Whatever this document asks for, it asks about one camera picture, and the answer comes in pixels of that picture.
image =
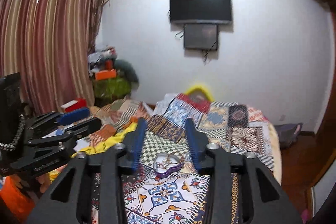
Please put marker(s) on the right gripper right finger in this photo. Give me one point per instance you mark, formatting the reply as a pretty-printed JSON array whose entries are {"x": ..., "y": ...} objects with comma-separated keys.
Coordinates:
[{"x": 241, "y": 181}]

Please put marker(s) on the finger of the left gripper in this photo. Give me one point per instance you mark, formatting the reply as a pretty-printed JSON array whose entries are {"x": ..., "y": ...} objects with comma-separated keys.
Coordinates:
[
  {"x": 49, "y": 137},
  {"x": 71, "y": 112}
]

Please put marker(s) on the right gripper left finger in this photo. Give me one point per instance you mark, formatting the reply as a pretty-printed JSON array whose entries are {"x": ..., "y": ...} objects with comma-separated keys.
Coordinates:
[{"x": 68, "y": 199}]

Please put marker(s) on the striped orange brown blanket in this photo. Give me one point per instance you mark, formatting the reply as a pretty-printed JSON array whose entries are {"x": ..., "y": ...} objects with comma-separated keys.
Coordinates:
[{"x": 116, "y": 117}]

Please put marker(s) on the red and white box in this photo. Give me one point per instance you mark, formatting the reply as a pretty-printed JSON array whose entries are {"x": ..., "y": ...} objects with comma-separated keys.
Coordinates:
[{"x": 72, "y": 105}]

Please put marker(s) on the yellow cloth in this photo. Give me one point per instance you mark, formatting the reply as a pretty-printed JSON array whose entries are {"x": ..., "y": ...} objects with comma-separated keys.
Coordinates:
[{"x": 105, "y": 145}]

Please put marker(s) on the green patterned covered stand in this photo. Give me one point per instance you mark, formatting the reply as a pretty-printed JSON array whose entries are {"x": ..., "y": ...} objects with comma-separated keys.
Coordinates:
[{"x": 109, "y": 90}]

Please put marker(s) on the orange box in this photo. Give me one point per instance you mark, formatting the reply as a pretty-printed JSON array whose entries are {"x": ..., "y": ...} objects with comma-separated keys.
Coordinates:
[{"x": 105, "y": 74}]

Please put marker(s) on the dark green plush toy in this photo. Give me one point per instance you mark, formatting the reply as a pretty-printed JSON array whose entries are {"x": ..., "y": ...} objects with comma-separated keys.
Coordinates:
[{"x": 128, "y": 71}]

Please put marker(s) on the pile of clothes and bags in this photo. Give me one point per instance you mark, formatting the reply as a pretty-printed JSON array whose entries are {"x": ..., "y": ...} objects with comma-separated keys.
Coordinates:
[{"x": 102, "y": 60}]

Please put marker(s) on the heart-shaped purple tin box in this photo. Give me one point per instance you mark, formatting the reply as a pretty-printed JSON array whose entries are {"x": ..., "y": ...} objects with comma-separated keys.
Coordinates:
[{"x": 165, "y": 164}]

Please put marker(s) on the colourful patchwork bedspread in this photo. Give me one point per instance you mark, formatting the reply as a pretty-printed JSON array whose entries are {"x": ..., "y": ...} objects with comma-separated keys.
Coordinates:
[{"x": 169, "y": 187}]

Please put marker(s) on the striped red-brown curtain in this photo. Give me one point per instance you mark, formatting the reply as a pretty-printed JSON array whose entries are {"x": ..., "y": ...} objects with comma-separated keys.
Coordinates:
[{"x": 48, "y": 42}]

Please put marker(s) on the small black wall monitor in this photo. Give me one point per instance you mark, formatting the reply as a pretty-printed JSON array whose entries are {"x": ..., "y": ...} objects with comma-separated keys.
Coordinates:
[{"x": 203, "y": 37}]

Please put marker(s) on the black wall television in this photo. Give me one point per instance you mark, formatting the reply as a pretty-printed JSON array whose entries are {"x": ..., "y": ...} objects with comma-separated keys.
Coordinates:
[{"x": 201, "y": 11}]

